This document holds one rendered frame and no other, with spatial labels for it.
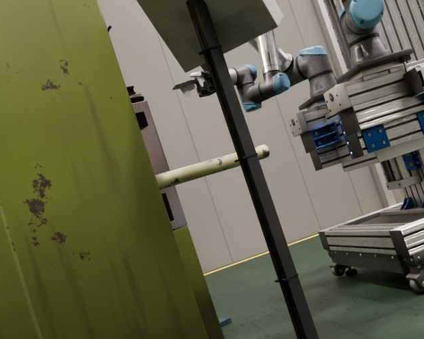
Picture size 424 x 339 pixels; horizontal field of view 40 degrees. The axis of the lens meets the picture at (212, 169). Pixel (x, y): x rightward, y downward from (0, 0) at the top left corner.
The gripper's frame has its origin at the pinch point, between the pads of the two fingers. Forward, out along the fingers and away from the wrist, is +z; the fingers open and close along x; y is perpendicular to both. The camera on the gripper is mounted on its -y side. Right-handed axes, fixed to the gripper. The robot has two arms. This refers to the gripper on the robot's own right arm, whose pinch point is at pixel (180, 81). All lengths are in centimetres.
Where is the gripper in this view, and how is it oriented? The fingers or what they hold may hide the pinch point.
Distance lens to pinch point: 230.6
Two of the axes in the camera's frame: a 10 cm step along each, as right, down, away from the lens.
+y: 3.2, 9.5, -0.6
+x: -4.9, 2.1, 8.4
